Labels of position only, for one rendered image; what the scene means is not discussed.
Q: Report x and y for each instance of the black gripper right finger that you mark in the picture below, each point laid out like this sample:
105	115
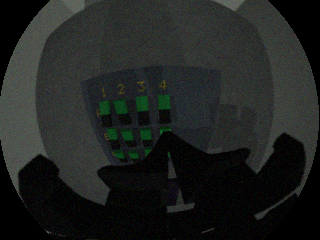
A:
193	167

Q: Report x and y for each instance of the grey switch panel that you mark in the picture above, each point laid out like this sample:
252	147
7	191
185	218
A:
129	109

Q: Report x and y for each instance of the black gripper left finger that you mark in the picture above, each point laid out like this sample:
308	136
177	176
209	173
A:
151	173

